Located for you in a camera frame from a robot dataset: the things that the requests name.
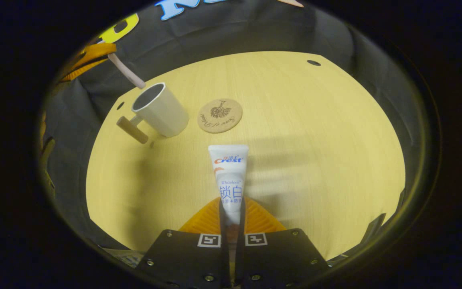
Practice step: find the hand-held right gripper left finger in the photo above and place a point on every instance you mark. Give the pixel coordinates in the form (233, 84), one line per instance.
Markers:
(223, 261)

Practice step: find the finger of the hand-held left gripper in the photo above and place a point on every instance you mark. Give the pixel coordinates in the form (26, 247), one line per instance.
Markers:
(100, 49)
(84, 70)

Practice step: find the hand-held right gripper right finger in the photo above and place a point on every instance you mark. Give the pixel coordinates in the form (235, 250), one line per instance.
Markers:
(247, 261)

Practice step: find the pink toothbrush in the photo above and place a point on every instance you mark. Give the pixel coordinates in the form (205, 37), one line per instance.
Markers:
(126, 72)

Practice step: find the white toothpaste tube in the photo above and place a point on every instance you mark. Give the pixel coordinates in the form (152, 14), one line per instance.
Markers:
(229, 172)

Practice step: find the round cork coaster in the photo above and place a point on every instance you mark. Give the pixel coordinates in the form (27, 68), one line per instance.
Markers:
(219, 116)

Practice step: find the light wooden desktop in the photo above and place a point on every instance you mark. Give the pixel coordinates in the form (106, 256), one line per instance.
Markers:
(315, 140)

